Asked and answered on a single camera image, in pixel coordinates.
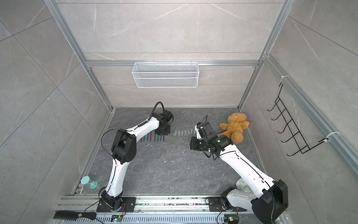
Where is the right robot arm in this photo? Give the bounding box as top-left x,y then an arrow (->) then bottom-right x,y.
190,121 -> 289,224

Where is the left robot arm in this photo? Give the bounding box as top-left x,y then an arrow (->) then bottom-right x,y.
98,101 -> 174,212

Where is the brown teddy bear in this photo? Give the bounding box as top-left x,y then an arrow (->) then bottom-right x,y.
217,113 -> 250,144

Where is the white tape roll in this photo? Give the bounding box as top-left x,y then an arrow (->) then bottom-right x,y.
235,178 -> 252,193

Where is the teal sand timer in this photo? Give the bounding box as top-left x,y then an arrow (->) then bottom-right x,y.
80,175 -> 98,189

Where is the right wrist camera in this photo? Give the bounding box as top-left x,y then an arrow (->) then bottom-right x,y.
195,121 -> 214,139

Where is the white wire mesh basket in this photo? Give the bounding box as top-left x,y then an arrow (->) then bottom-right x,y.
132,62 -> 200,88

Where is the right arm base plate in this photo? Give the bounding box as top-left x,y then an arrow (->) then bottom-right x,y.
205,197 -> 247,212

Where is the aluminium mounting rail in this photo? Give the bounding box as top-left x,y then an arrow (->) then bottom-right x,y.
52,195 -> 260,224

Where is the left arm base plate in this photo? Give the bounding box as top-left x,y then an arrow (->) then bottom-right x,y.
96,197 -> 136,212

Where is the black wire hook rack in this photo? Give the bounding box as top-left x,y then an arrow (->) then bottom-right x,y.
266,83 -> 329,157

